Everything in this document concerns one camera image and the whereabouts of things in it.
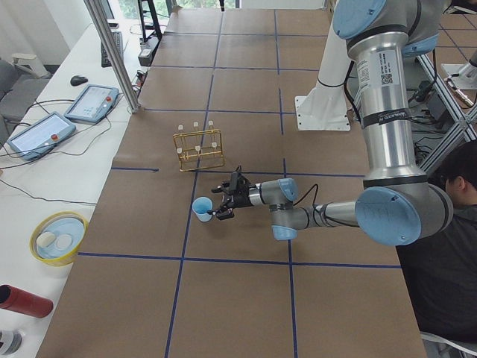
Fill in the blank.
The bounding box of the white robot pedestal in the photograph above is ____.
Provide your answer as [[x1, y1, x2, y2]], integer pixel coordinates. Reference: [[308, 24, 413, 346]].
[[295, 26, 351, 131]]

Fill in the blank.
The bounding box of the light blue plastic cup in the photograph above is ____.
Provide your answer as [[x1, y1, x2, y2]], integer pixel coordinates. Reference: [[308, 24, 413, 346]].
[[192, 196, 213, 222]]

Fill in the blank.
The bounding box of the near teach pendant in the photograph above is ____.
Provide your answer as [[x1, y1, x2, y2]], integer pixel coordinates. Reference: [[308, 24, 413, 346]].
[[7, 112, 76, 161]]

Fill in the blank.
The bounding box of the black keyboard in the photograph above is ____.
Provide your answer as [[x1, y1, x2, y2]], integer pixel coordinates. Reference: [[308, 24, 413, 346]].
[[100, 31, 124, 68]]

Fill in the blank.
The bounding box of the gold wire cup holder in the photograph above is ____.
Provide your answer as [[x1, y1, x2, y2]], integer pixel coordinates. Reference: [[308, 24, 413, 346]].
[[173, 120, 225, 172]]

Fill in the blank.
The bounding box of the aluminium frame post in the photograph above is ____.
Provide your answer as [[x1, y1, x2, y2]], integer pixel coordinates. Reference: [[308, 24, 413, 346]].
[[83, 0, 140, 113]]

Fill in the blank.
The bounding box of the red bottle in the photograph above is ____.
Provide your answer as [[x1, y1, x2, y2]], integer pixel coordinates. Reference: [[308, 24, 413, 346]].
[[1, 284, 54, 318]]

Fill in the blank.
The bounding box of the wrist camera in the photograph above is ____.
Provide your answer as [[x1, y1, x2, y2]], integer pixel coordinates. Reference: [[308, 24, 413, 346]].
[[229, 165, 248, 192]]

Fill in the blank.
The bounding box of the yellow bowl with blue plate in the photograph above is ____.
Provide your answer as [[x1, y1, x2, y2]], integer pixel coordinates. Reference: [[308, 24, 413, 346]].
[[29, 211, 89, 267]]

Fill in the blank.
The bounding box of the far teach pendant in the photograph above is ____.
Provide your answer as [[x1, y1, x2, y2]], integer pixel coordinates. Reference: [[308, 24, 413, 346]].
[[64, 84, 119, 125]]

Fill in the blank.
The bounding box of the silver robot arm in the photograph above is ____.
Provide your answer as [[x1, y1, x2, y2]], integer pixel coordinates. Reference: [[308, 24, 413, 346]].
[[212, 1, 453, 246]]

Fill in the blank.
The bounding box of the black computer mouse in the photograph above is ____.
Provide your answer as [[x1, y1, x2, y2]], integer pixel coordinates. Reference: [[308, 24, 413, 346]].
[[70, 75, 89, 87]]

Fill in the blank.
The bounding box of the seated person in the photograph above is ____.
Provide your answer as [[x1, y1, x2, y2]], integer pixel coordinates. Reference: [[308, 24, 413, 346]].
[[397, 141, 476, 343]]

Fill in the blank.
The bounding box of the teach pendant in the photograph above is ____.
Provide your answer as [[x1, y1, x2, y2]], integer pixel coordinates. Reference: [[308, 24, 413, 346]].
[[7, 112, 76, 161], [64, 84, 119, 125]]

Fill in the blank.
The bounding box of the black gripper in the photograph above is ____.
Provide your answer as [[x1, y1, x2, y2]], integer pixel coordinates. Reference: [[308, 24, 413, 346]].
[[206, 178, 256, 220]]

